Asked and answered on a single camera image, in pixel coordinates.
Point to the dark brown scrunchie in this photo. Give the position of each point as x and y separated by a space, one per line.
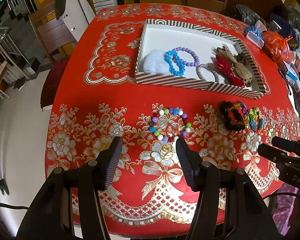
241 57

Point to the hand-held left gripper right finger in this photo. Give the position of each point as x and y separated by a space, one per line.
187 165

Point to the red hair bow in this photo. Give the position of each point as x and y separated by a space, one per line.
225 67

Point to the dark red chair cushion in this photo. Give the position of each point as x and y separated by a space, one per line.
53 85

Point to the red floral tablecloth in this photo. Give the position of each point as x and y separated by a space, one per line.
130 92

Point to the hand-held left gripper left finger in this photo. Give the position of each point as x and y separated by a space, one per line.
113 165

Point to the dark blue bag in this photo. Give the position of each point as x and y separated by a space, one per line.
285 27

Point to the orange plastic bag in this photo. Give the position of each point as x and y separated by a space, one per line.
276 46

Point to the striped cardboard tray box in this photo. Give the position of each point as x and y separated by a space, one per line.
165 40

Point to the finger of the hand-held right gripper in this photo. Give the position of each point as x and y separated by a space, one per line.
272 152
290 143

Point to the blue tissue pack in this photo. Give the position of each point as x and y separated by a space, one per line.
253 35

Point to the small blue white box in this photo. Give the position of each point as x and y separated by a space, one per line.
291 76

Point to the purple patterned clothing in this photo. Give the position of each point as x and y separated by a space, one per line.
290 212

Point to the metal staircase railing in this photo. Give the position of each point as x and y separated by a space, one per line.
10 42

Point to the wooden chair with jacket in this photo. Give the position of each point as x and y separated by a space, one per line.
50 32

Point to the white jacket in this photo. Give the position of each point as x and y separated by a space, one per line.
77 7

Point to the tan bow hair clip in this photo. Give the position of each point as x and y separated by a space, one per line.
242 71

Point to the white fluffy scrunchie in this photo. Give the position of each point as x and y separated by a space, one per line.
152 62

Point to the black plastic bag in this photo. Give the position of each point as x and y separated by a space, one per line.
246 13

